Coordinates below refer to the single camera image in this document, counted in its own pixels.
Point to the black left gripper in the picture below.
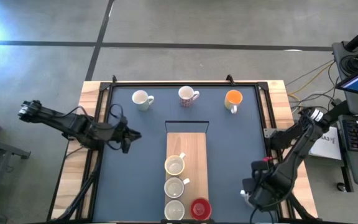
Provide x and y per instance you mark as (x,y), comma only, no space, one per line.
(123,137)

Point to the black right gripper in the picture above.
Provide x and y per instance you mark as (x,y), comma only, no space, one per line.
(266,189)

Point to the white mug green tile pattern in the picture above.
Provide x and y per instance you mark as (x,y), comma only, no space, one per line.
(140,98)

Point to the yellow-rimmed mug white inside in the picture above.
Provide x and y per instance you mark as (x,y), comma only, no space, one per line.
(174,165)

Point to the white mug red lattice pattern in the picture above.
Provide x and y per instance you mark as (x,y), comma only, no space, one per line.
(186,95)

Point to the red and white striped mug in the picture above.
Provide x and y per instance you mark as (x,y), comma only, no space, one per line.
(200,209)

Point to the white mug orange leaf pattern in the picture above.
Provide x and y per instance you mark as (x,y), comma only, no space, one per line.
(174,210)

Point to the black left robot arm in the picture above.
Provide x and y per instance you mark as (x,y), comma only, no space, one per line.
(73,124)

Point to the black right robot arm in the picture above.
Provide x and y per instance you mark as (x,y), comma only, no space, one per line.
(303,137)

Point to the blue-grey table mat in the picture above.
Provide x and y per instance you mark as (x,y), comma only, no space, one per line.
(129,186)

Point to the wooden mug shelf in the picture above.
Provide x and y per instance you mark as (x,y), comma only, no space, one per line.
(194,155)

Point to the white paper sheet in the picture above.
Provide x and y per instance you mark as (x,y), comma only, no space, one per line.
(328,146)

